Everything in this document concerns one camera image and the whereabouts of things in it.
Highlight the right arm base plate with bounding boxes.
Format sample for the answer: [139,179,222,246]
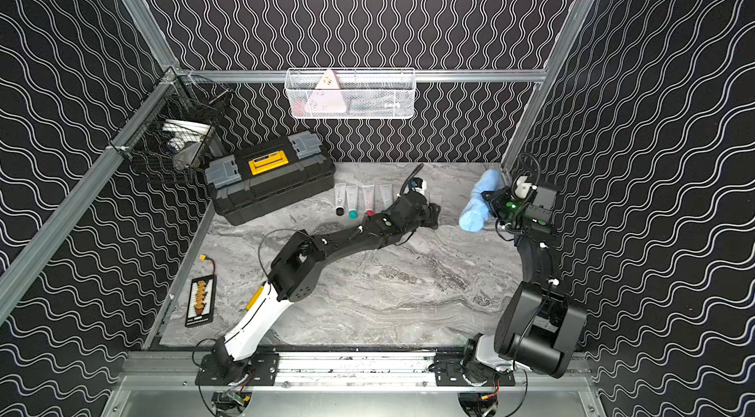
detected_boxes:
[428,352,515,389]

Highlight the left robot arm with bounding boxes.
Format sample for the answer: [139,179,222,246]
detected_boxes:
[212,191,442,372]

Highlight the white tube pink cap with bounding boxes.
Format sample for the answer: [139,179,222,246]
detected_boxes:
[362,185,375,217]

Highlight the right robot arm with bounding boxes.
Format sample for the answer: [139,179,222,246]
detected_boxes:
[472,175,587,378]

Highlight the blue microfiber cloth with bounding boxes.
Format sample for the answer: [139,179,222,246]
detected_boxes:
[458,169,503,232]

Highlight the pink triangle item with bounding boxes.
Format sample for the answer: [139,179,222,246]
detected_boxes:
[304,68,347,116]

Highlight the yellow marker pen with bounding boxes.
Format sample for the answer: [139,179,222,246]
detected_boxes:
[246,283,267,311]

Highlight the clear wall basket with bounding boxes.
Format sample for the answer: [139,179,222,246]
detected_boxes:
[284,67,417,120]

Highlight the white tube dark blue cap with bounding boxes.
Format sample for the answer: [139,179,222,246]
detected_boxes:
[429,191,444,206]

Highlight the white tube teal cap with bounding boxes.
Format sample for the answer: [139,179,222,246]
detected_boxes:
[379,183,395,211]

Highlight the black toolbox yellow latch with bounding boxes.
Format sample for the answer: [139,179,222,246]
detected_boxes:
[204,131,336,226]

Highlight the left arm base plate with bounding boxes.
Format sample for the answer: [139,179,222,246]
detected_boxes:
[195,352,280,388]

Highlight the white tube green cap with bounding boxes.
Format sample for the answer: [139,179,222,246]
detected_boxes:
[346,185,359,220]

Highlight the white tube black cap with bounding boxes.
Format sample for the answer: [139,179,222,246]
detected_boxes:
[334,183,346,217]

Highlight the black wire basket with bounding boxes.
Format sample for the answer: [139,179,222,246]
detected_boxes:
[113,75,232,186]

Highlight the black battery pack card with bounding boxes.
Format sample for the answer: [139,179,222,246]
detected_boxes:
[184,254,217,328]

